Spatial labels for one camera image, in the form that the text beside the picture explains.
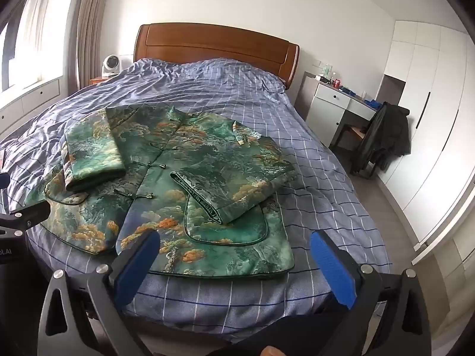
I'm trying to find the wooden headboard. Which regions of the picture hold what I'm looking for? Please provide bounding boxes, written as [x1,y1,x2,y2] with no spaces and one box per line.
[133,23,300,90]

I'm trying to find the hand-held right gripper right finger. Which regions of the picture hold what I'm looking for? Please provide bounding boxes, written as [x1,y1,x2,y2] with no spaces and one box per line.
[309,229,433,356]

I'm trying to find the green landscape print jacket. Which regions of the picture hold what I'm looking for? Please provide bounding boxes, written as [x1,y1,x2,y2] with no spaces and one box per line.
[25,104,298,277]

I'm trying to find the sheer white curtain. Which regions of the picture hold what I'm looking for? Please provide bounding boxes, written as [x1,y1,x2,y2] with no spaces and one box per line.
[17,0,56,90]

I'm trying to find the white desk fan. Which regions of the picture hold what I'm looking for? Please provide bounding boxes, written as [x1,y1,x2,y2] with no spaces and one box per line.
[100,54,122,79]

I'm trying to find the black jacket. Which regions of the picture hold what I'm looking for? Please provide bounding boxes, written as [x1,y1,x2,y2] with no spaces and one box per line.
[357,101,412,174]

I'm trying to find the white desk with drawers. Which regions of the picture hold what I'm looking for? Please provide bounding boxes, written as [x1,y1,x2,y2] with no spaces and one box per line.
[303,71,381,147]

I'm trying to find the wooden chair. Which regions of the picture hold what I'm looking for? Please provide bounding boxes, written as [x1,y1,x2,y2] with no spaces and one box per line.
[339,119,376,179]

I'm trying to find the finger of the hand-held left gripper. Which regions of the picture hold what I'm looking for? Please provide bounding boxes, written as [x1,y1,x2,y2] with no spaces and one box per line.
[9,201,52,231]

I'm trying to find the white wardrobe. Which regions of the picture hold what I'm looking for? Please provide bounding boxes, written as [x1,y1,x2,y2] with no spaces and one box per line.
[378,20,475,246]

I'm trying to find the beige curtain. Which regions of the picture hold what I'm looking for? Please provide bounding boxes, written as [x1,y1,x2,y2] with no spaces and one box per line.
[68,0,113,94]

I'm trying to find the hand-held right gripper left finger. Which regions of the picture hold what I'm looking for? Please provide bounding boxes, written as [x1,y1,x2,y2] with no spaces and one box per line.
[37,229,161,356]

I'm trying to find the bed with blue checked cover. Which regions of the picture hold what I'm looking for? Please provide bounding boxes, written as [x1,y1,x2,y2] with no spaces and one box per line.
[0,57,393,342]

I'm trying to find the white window seat cabinet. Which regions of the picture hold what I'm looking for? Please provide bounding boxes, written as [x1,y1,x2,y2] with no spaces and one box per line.
[0,75,62,135]

